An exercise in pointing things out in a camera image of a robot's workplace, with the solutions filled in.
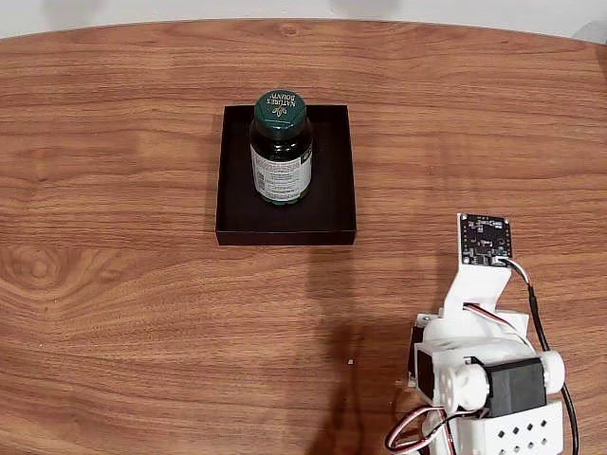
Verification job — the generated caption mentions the green pill bottle white label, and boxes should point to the green pill bottle white label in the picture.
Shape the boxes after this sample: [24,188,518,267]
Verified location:
[248,88,315,207]

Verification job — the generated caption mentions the black open cardboard box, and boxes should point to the black open cardboard box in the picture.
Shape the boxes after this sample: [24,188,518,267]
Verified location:
[215,103,358,246]

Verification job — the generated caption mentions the black camera board white mount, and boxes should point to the black camera board white mount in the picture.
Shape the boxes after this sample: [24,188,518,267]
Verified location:
[443,212,517,329]

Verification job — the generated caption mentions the red white black servo cable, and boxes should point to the red white black servo cable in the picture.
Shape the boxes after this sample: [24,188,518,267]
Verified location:
[383,405,459,455]
[466,302,519,334]

